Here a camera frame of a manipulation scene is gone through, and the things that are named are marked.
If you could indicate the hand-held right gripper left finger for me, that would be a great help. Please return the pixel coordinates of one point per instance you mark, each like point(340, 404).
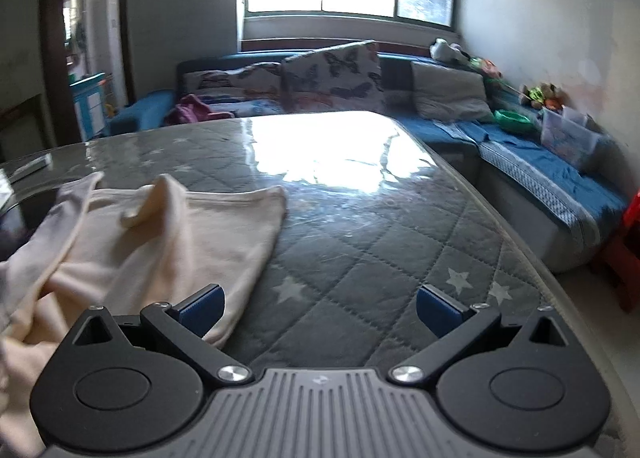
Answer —
point(202, 312)

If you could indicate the brown door frame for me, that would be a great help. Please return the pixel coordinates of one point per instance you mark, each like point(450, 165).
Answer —
point(50, 38)

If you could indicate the green bowl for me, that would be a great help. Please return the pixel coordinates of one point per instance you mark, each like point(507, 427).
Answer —
point(512, 121)

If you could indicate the orange and green toy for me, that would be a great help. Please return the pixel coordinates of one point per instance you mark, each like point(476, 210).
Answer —
point(485, 67)

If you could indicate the blue corner sofa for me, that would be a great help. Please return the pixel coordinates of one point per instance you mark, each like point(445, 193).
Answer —
point(395, 71)

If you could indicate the red plastic stool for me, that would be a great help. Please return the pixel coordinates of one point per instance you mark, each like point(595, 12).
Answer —
point(625, 248)

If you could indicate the blue sofa sheet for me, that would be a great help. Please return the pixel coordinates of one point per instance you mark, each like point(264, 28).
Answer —
point(530, 163)

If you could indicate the brown and green plush toys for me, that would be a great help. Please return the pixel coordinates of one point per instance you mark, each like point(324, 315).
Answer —
point(540, 96)

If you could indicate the clear plastic storage box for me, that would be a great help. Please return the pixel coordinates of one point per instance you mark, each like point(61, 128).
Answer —
point(567, 141)

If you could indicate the pink cloth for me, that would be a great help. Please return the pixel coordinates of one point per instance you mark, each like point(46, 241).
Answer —
point(192, 111)

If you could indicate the grey remote control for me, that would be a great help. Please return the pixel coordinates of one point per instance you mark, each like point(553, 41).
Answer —
point(30, 167)

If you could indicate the large butterfly print cushion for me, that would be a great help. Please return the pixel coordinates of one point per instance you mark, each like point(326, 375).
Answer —
point(330, 73)

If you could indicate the grey pillow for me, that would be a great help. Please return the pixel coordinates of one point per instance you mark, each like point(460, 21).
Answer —
point(447, 91)

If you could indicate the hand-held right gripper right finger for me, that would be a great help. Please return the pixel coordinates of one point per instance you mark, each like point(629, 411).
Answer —
point(436, 312)

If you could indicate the blue cabinet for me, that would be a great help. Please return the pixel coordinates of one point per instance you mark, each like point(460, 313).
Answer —
point(87, 108)

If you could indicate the cream sweatshirt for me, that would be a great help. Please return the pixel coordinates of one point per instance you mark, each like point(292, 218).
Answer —
point(150, 238)

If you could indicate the white and black plush toy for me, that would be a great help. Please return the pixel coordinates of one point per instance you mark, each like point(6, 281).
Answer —
point(445, 49)

